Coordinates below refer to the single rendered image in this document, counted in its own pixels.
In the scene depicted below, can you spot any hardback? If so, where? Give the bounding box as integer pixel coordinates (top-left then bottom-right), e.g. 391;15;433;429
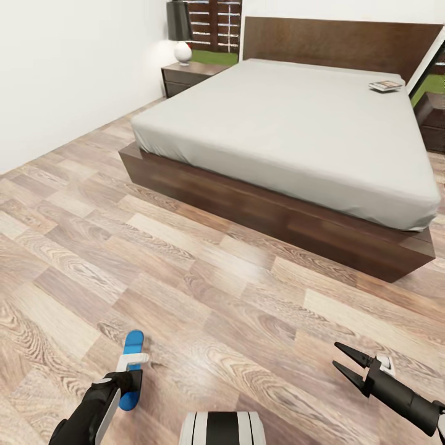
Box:
369;81;402;91

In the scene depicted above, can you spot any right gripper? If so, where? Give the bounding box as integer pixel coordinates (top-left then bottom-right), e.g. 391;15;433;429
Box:
333;342;413;418

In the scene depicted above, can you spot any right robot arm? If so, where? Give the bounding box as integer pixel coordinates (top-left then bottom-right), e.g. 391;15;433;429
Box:
333;342;445;445

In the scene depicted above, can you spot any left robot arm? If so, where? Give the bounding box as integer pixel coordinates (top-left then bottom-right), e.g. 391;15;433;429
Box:
48;353;150;445

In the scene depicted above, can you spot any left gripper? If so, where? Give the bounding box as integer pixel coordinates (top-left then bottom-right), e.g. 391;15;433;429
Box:
105;369;143;397

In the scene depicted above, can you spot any sandal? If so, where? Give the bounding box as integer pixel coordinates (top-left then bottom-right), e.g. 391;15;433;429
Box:
118;330;144;411

